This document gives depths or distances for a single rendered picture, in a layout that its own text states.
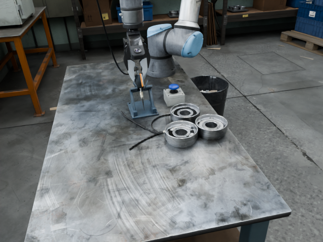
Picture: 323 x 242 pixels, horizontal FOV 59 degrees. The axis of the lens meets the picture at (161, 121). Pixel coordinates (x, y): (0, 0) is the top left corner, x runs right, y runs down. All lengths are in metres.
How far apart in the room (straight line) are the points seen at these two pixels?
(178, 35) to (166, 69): 0.19
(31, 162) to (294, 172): 1.90
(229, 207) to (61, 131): 0.62
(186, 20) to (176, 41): 0.10
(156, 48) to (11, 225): 1.31
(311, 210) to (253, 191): 1.18
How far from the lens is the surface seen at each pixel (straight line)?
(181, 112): 1.03
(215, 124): 0.96
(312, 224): 1.86
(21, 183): 2.21
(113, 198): 0.75
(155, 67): 1.38
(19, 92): 2.94
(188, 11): 1.30
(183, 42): 1.27
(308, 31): 4.99
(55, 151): 0.96
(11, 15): 2.97
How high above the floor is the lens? 1.33
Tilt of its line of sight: 31 degrees down
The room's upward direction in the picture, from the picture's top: 3 degrees counter-clockwise
